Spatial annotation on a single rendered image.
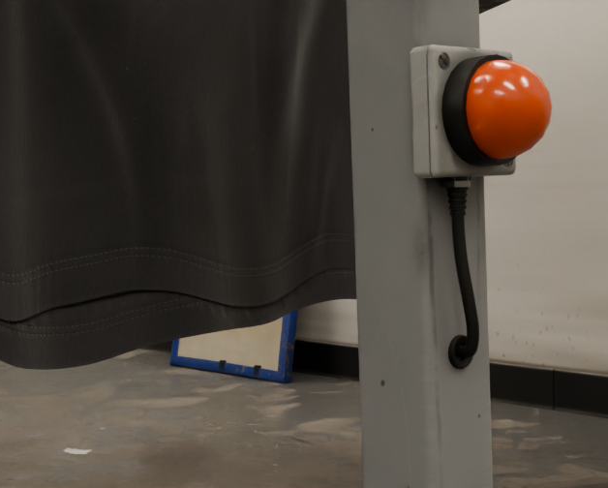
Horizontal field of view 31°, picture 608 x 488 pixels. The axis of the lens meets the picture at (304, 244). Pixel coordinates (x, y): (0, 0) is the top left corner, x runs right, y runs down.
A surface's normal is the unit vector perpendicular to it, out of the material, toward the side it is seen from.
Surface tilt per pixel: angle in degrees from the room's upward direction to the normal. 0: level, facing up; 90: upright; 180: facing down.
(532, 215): 90
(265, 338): 78
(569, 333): 90
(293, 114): 96
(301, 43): 98
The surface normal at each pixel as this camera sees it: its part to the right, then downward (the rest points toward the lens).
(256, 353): -0.74, -0.15
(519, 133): 0.21, 0.51
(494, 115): -0.38, 0.22
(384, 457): -0.74, 0.07
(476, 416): 0.67, 0.01
